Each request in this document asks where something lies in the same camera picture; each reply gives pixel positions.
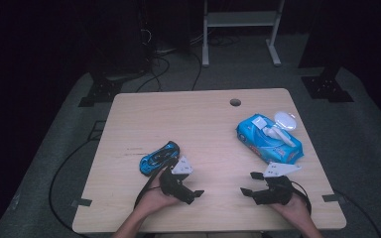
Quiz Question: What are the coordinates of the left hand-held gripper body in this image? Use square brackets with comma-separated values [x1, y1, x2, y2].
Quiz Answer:
[158, 156, 196, 206]

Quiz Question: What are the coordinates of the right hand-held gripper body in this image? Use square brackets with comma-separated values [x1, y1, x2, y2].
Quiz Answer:
[251, 162, 303, 206]

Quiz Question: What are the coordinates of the blue wet wipes pack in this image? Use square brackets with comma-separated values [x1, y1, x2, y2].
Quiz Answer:
[235, 111, 305, 166]

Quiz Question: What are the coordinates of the blue toy car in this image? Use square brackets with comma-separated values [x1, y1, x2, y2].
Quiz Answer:
[138, 140, 182, 178]

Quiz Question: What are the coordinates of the white wet wipe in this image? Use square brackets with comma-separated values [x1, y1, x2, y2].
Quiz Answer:
[262, 126, 297, 148]

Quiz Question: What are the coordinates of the person's right hand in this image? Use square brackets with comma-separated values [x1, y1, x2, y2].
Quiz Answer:
[267, 193, 313, 226]

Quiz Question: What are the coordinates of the person's left hand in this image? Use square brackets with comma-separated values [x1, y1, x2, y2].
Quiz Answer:
[134, 168, 182, 218]

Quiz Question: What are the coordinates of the black tape piece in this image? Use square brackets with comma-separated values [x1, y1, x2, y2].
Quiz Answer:
[321, 193, 346, 203]
[70, 197, 93, 208]

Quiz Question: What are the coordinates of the black stand base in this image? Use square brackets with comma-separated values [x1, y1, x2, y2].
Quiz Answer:
[301, 67, 355, 103]
[77, 76, 124, 108]

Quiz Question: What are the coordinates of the dark equipment cabinet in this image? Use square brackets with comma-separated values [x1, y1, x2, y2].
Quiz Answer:
[88, 0, 192, 78]

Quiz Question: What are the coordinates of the white metal stand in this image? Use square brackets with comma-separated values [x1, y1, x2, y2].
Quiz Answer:
[201, 0, 286, 67]

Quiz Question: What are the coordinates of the right hand-held gripper cable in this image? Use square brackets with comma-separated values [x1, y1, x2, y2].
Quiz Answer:
[291, 180, 313, 216]

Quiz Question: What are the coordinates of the black floor cable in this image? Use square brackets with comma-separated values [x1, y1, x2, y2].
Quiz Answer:
[189, 49, 203, 92]
[48, 132, 113, 234]
[330, 188, 381, 238]

